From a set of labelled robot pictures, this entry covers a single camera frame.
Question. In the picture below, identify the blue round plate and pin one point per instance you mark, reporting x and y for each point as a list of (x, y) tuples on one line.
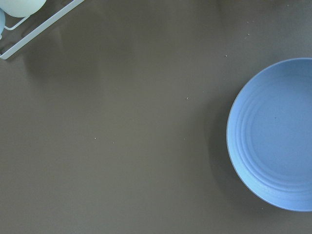
[(269, 134)]

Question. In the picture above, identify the pale green cup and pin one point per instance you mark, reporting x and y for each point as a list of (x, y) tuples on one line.
[(21, 8)]

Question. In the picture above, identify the pale blue cup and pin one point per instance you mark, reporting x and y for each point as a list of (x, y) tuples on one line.
[(2, 22)]

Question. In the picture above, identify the white wire rack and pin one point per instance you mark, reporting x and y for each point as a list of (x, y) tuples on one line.
[(18, 32)]

